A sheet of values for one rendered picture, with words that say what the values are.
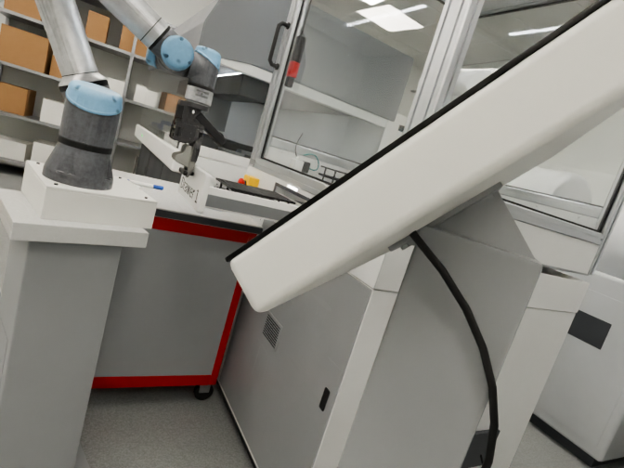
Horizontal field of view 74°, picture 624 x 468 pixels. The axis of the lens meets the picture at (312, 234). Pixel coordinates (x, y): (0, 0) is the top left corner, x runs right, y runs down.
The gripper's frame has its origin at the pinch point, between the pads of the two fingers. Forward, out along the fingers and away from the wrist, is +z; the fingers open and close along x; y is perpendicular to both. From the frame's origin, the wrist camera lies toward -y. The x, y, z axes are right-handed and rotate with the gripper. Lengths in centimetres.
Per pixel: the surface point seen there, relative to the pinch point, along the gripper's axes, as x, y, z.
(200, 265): -11.2, -13.7, 32.6
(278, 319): 16, -35, 39
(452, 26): 52, -35, -50
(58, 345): 22, 26, 46
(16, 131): -441, 90, 50
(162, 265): -11.2, -0.9, 34.2
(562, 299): 55, -117, 7
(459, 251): 99, -5, -10
